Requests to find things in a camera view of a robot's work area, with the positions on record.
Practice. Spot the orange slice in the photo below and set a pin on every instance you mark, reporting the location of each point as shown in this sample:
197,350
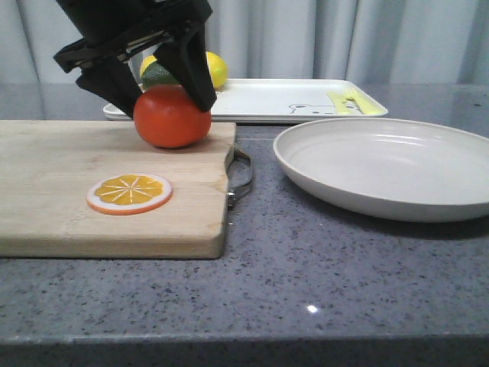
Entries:
129,194

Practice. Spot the cream rectangular bear tray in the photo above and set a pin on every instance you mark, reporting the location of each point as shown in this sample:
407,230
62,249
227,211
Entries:
289,101

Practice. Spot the wooden cutting board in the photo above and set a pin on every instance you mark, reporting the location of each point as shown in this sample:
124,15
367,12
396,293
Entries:
86,189

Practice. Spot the cream shallow plate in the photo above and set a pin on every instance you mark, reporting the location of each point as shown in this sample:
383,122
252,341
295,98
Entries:
389,168

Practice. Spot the dark green lime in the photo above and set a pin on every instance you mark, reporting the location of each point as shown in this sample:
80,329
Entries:
155,74

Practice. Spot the grey curtain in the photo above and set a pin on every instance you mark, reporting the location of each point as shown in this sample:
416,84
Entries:
388,42

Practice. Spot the yellow lemon right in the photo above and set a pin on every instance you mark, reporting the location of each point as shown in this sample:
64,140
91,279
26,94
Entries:
218,69

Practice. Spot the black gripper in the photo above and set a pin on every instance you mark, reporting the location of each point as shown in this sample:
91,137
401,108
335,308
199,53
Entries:
121,29

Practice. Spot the orange mandarin fruit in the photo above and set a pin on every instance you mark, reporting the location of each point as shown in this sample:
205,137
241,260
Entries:
166,117

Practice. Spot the yellow lemon behind lime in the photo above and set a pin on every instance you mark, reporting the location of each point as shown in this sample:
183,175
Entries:
146,62

